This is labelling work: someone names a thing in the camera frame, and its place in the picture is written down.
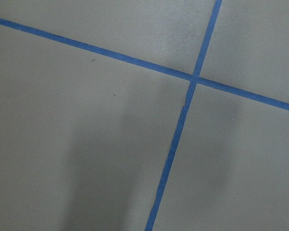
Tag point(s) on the blue tape line lengthwise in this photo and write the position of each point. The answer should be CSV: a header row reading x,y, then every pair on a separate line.
x,y
183,114

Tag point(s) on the blue tape line crosswise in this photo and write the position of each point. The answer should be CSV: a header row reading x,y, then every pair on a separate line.
x,y
145,64

